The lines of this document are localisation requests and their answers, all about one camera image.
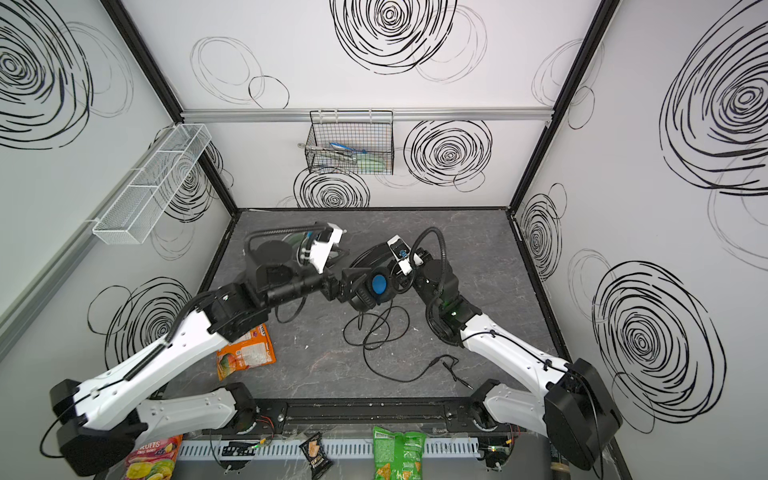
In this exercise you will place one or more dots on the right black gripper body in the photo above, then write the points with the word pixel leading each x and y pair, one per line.
pixel 414 274

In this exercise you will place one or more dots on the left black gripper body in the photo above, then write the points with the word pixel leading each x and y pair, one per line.
pixel 327 285

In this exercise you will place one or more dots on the black headphones with cable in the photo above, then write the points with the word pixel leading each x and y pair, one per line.
pixel 388 322

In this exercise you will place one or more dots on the mint green headphones with cable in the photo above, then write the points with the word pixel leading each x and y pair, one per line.
pixel 297 240

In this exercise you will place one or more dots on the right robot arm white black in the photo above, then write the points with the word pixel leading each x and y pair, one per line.
pixel 567 402

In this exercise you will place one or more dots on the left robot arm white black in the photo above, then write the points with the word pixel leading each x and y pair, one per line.
pixel 100 421

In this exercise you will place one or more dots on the orange snack bag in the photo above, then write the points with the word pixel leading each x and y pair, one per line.
pixel 253 349

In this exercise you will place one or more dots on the green blue items in basket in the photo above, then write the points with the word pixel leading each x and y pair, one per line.
pixel 336 155

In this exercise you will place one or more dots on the small dark snack packet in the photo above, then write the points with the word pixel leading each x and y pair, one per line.
pixel 314 452

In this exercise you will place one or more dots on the green chips bag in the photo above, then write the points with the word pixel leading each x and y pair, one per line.
pixel 398 455

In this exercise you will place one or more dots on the Fox's fruits candy bag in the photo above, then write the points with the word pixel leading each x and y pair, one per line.
pixel 154 461

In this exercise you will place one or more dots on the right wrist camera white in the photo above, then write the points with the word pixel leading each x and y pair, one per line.
pixel 405 261

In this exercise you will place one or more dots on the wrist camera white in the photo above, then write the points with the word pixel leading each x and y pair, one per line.
pixel 405 261
pixel 318 243

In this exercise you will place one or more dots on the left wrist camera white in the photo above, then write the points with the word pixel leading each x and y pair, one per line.
pixel 318 243

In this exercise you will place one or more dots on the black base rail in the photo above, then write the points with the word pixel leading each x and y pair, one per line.
pixel 454 415

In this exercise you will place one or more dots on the black wire wall basket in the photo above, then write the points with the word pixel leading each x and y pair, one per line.
pixel 373 136

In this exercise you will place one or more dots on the white slotted cable duct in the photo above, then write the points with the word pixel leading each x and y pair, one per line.
pixel 336 449

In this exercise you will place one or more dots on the white mesh wall shelf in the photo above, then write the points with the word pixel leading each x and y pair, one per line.
pixel 153 185

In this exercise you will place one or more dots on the aluminium wall rail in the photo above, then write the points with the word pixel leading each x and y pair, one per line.
pixel 291 115

